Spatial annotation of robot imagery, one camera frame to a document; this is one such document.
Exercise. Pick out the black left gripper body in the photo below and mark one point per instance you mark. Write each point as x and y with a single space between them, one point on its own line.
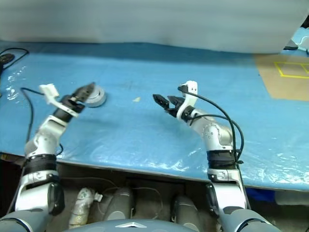
72 103

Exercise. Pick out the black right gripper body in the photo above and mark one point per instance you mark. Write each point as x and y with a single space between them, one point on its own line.
177 110

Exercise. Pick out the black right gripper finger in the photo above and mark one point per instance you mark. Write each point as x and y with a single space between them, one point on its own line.
163 102
177 100

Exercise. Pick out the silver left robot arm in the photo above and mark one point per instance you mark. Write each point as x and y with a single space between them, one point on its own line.
46 135

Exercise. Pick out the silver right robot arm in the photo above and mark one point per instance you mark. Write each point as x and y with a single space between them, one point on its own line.
214 135

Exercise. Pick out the small beige scrap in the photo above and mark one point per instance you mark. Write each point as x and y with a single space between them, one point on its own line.
136 99

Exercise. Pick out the blue plastic table cover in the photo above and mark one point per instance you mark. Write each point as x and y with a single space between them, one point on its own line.
169 72

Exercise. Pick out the white foam backdrop sheet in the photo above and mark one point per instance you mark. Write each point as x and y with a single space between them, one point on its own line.
144 21

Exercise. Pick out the dark grey rounded leg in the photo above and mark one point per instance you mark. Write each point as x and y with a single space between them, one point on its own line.
122 203
187 210

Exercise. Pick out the white wrapped bundle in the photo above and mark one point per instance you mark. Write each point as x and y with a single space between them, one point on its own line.
82 207

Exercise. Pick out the brown cardboard sheet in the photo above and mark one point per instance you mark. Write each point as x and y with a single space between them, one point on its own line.
289 89

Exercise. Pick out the small black device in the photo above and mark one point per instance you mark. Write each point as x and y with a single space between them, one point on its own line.
288 46

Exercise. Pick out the grey robot torso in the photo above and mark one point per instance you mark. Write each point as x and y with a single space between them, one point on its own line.
132 227

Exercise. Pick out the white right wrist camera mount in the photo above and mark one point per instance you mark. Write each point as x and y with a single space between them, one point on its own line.
192 88

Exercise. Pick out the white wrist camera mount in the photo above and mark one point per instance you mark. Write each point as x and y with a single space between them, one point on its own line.
49 90
192 88

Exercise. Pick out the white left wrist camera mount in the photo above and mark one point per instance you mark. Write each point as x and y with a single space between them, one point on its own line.
49 90

